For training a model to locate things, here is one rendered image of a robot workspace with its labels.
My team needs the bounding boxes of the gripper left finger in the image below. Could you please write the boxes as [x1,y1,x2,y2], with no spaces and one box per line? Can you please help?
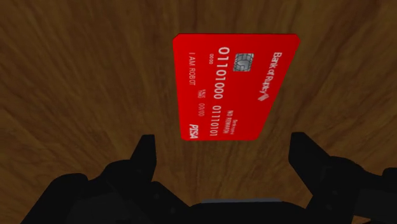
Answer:
[20,134,191,224]

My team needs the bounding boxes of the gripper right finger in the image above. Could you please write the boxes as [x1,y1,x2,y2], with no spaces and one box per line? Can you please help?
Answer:
[288,131,397,224]

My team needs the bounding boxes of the red bank card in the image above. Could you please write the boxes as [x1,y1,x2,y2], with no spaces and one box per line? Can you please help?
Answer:
[172,32,302,142]

